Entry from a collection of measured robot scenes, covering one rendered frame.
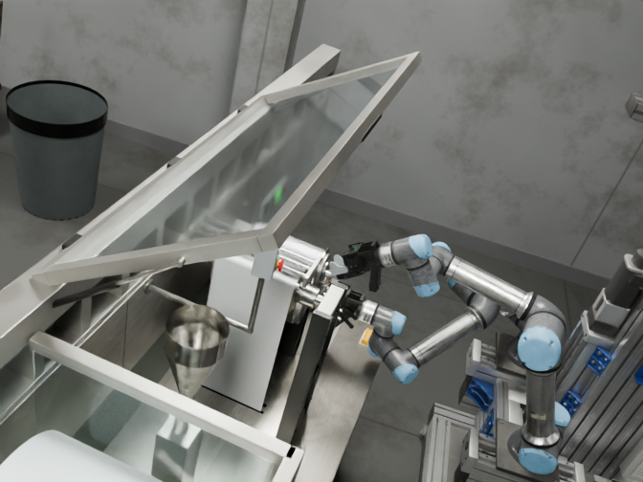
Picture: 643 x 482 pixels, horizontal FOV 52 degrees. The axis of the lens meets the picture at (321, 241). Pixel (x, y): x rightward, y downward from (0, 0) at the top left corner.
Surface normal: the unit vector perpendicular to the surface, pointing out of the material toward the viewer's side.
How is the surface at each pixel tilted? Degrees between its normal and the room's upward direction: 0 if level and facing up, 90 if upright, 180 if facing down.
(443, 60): 90
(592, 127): 90
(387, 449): 0
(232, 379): 90
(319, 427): 0
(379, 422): 0
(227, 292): 90
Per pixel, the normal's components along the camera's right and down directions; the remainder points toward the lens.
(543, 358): -0.44, 0.33
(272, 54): -0.21, 0.54
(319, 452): 0.22, -0.79
